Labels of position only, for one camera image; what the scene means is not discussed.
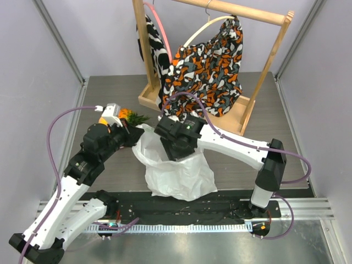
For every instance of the yellow orange fruit with leaf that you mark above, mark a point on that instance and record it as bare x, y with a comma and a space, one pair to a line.
103, 121

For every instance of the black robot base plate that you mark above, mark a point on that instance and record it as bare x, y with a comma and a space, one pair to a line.
217, 208

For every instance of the cream clothes hanger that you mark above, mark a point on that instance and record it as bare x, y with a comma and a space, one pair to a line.
206, 25

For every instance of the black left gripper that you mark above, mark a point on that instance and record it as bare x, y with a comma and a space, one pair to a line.
132, 134

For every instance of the pink clothes hanger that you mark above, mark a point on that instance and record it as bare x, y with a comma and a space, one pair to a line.
160, 25

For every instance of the orange pineapple with green crown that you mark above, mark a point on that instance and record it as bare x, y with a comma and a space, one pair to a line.
132, 117

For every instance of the black white zebra garment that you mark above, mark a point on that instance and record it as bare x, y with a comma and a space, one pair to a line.
160, 57

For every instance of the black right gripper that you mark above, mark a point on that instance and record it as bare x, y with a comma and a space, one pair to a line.
176, 152

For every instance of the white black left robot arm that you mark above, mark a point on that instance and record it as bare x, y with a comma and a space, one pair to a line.
46, 240

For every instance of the aluminium slotted rail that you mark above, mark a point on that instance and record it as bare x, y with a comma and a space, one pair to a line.
139, 228

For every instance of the white plastic bag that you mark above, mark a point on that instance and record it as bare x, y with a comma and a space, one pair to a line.
187, 179

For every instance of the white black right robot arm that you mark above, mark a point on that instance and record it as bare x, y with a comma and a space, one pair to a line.
267, 158

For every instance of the wooden clothes rack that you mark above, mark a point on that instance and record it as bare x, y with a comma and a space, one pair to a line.
236, 120

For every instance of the orange grey camouflage garment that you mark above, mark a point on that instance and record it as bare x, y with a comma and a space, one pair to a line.
204, 76

